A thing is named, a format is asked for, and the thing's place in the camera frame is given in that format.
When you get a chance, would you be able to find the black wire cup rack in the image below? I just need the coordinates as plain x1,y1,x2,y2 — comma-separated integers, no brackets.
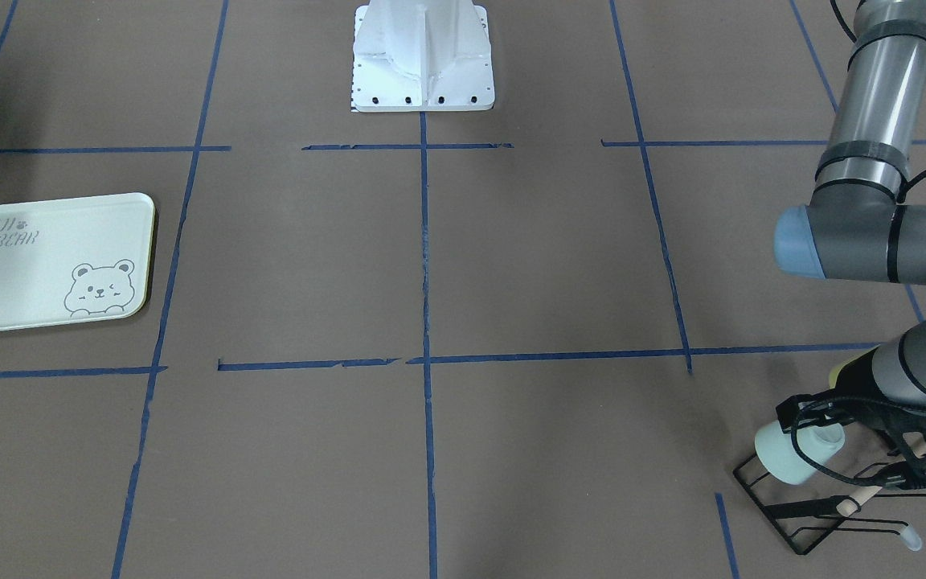
732,448,926,556

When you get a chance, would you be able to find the pale green plastic cup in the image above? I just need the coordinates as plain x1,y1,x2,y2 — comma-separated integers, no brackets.
754,421,846,485

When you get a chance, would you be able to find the black camera cable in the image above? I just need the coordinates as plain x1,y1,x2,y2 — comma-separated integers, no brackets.
775,392,926,483

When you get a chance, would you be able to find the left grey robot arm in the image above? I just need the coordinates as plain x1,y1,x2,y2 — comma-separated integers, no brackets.
774,1,926,490

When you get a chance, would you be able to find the white metal mount base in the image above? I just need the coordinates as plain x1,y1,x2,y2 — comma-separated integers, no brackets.
350,1,496,113

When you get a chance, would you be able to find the white bear print tray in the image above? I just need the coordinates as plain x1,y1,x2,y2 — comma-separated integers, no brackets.
0,193,157,332

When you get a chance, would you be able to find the yellow plastic cup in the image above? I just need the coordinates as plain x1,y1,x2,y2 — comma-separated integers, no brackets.
827,359,852,389

